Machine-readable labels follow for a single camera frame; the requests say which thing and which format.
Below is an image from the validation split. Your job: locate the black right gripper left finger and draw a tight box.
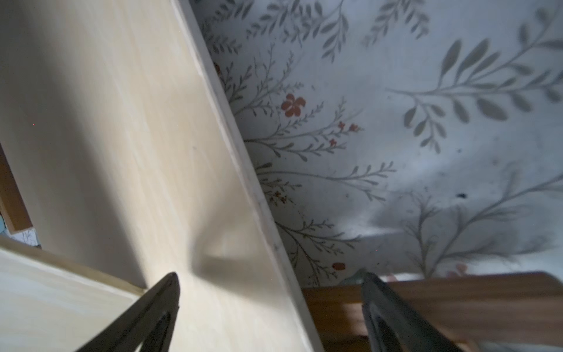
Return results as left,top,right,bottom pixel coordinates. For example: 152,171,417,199
78,272,180,352

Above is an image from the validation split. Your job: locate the small wooden easel frame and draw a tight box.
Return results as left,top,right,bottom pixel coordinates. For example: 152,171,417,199
303,272,562,351

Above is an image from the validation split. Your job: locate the large plywood board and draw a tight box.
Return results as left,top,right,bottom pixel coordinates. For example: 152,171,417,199
1,1,323,351

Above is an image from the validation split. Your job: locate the wooden easel under boards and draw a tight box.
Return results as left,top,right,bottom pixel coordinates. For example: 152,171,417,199
1,148,33,233

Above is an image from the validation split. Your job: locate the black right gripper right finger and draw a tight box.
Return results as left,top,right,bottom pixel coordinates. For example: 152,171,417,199
361,272,460,352

